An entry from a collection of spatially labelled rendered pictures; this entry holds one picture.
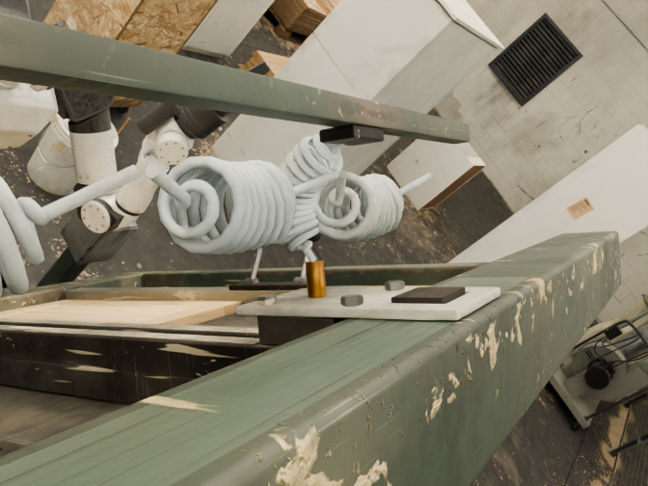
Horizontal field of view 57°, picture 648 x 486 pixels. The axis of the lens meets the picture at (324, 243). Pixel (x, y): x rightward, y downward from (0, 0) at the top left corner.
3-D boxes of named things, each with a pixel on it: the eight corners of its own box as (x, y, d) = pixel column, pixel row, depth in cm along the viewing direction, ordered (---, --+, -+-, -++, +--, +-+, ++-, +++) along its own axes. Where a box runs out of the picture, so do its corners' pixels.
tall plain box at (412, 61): (281, 153, 474) (449, -19, 390) (321, 214, 460) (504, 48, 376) (202, 149, 398) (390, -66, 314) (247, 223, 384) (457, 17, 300)
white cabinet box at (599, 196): (438, 278, 542) (646, 127, 444) (475, 332, 529) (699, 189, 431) (411, 288, 491) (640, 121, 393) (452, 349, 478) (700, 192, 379)
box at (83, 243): (93, 229, 185) (121, 195, 177) (109, 261, 183) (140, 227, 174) (58, 232, 175) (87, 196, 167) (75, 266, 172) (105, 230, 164)
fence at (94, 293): (84, 303, 151) (82, 287, 151) (440, 309, 100) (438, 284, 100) (66, 307, 147) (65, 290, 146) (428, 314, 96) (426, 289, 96)
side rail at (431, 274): (161, 309, 172) (157, 271, 172) (565, 317, 113) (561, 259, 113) (145, 312, 167) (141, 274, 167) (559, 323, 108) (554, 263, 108)
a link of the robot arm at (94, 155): (68, 229, 138) (52, 133, 130) (104, 212, 150) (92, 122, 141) (110, 235, 135) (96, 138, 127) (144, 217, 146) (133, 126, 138)
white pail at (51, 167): (69, 152, 310) (114, 90, 287) (94, 199, 303) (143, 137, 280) (10, 150, 283) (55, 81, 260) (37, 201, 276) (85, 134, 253)
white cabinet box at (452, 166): (403, 166, 659) (453, 122, 625) (434, 208, 646) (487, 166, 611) (386, 166, 621) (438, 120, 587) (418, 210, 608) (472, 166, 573)
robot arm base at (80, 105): (36, 113, 135) (32, 61, 131) (94, 112, 143) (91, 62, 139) (56, 123, 124) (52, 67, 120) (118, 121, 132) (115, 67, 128)
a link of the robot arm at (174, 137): (216, 145, 125) (175, 174, 128) (212, 117, 132) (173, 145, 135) (178, 108, 117) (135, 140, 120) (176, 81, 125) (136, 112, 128)
